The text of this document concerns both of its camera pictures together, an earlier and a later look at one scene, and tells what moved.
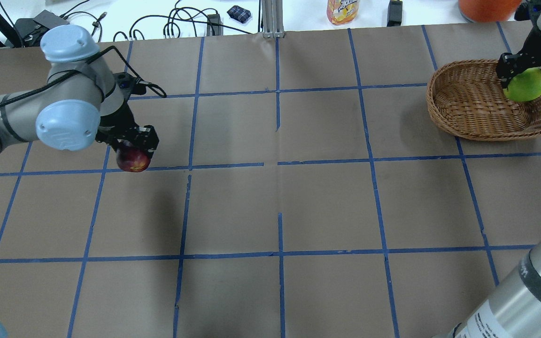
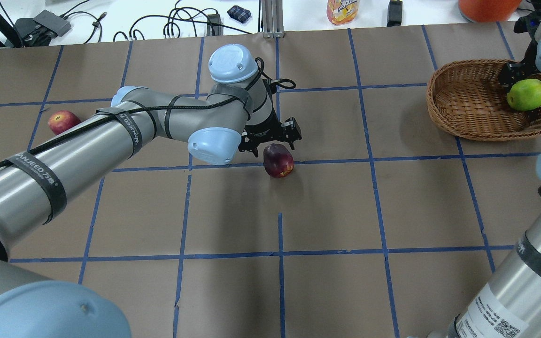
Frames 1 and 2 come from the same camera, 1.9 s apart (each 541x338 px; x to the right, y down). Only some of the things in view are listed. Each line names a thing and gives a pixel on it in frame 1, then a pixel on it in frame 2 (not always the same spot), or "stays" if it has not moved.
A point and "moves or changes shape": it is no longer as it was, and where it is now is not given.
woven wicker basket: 466,98 stays
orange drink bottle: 342,11 stays
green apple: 527,86 moves or changes shape
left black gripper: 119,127 to 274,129
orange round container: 489,11 stays
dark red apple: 131,159 to 278,161
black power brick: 394,13 stays
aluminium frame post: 272,17 stays
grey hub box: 50,19 stays
